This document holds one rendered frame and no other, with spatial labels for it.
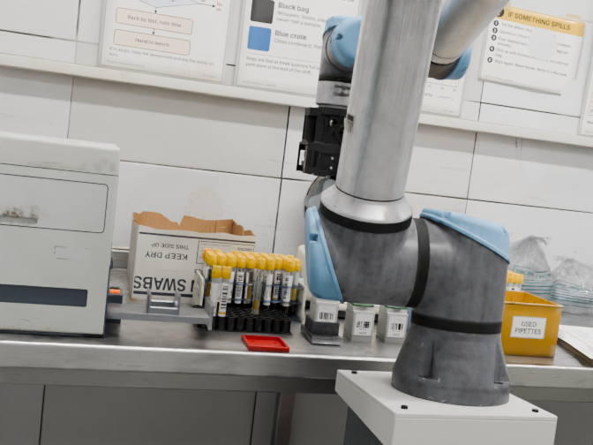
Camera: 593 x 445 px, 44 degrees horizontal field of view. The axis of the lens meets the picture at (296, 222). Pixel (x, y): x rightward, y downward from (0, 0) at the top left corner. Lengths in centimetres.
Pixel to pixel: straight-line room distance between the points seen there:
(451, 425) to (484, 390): 8
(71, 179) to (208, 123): 71
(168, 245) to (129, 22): 58
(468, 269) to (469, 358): 11
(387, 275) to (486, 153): 119
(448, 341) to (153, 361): 47
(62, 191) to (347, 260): 48
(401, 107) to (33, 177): 58
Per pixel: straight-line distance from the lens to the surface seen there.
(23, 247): 117
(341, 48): 114
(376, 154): 85
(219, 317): 129
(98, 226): 116
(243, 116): 182
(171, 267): 147
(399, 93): 83
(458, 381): 92
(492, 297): 94
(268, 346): 120
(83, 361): 116
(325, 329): 130
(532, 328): 144
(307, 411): 199
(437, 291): 92
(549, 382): 141
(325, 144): 124
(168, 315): 120
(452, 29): 106
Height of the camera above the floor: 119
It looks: 5 degrees down
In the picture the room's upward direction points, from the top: 7 degrees clockwise
